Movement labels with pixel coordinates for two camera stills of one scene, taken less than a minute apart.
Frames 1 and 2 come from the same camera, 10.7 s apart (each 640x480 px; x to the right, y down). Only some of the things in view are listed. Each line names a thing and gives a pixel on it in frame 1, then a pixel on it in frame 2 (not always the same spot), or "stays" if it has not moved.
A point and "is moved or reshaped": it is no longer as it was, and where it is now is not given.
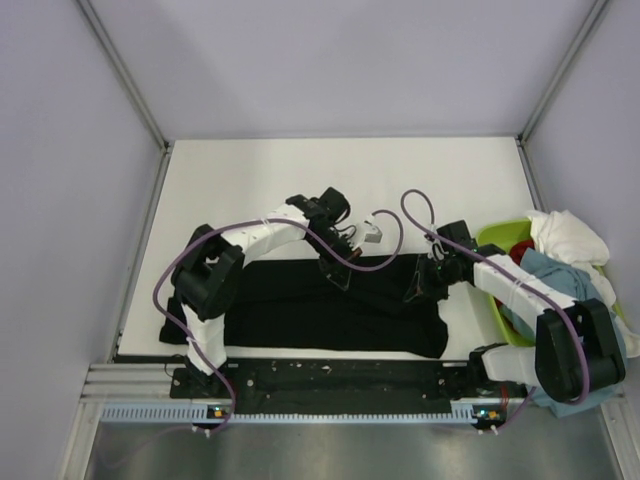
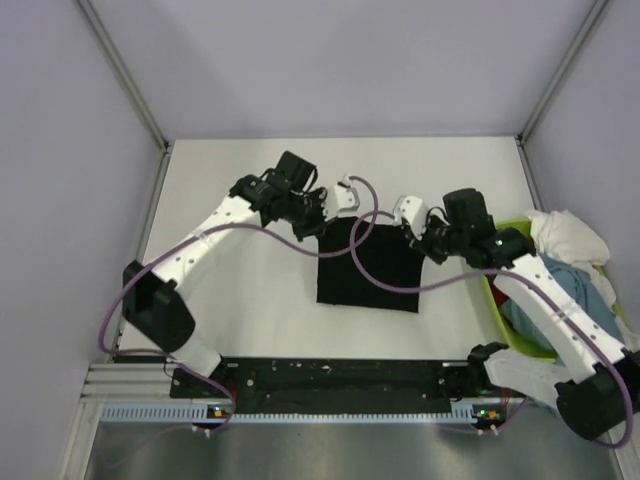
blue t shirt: x=578 y=284 stays
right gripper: x=421 y=282 → x=432 y=221
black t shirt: x=292 y=304 is moved or reshaped
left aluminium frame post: x=123 y=71 stays
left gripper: x=335 y=272 → x=318 y=199
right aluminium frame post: x=562 y=73 stays
